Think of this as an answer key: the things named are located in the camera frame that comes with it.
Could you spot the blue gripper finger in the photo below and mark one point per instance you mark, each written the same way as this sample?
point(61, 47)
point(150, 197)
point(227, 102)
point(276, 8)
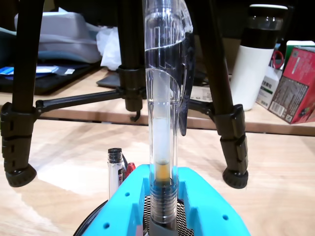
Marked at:
point(118, 204)
point(214, 211)

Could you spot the clear stick pen black cap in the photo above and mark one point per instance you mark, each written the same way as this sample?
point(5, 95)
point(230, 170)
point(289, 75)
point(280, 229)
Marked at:
point(113, 169)

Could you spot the red retractable pen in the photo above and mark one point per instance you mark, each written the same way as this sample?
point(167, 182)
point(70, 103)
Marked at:
point(130, 168)

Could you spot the clear pen grey grip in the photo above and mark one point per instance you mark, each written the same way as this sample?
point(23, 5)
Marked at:
point(162, 123)

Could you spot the black mesh pen holder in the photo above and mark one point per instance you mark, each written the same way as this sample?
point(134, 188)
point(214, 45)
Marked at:
point(180, 216)

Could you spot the cardboard box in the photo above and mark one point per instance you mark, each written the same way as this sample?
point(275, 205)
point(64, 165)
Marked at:
point(200, 93)

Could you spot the dark tablet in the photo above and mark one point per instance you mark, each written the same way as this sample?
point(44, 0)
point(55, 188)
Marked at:
point(108, 80)

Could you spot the black laptop bag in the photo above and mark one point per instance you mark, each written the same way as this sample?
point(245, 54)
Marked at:
point(61, 82)

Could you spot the white green box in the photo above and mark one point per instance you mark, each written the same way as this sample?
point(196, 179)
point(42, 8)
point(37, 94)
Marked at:
point(269, 88)

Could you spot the white bottle black lid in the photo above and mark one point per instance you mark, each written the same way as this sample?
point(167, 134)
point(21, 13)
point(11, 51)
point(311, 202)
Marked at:
point(253, 73)

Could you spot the red printed box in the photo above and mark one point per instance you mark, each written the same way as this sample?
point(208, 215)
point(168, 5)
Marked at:
point(295, 93)

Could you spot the white plastic bag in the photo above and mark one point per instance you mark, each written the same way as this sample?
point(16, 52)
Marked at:
point(108, 49)

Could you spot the blue white packet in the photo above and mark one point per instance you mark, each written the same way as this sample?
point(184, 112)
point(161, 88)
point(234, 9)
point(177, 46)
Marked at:
point(9, 71)

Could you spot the grey white case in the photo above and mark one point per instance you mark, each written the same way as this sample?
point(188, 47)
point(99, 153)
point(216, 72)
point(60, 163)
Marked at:
point(69, 37)

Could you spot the black camera tripod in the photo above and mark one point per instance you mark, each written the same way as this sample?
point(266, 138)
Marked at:
point(17, 127)

